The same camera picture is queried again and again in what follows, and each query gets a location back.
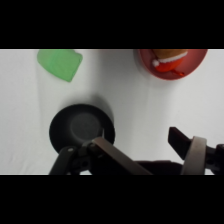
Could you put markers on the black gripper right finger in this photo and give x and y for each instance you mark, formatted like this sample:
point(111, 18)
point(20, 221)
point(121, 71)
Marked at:
point(195, 156)

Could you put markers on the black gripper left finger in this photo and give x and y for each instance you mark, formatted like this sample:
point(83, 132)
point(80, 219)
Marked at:
point(100, 156)

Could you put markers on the black bowl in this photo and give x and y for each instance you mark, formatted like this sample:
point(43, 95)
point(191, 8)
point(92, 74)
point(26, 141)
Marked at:
point(71, 128)

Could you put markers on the red bowl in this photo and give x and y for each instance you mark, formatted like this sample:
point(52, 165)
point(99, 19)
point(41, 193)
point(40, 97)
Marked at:
point(195, 61)

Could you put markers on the green sponge block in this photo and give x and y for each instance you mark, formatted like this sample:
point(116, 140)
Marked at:
point(60, 63)

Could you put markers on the brown plush toy white band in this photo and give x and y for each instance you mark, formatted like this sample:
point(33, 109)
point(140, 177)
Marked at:
point(168, 53)

